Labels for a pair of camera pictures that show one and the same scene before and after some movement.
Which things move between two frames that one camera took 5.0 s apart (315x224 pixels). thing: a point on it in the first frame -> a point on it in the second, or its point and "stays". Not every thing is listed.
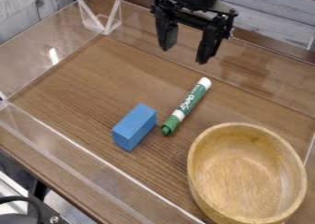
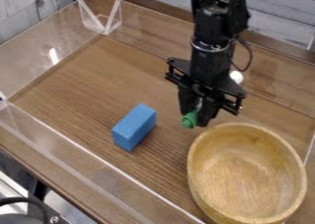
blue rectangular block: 134,127 stays
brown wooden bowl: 246,172 stays
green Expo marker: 186,105 -> 189,120
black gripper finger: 213,41 -> 209,111
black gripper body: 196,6 -> 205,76
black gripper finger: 166,28 -> 188,100
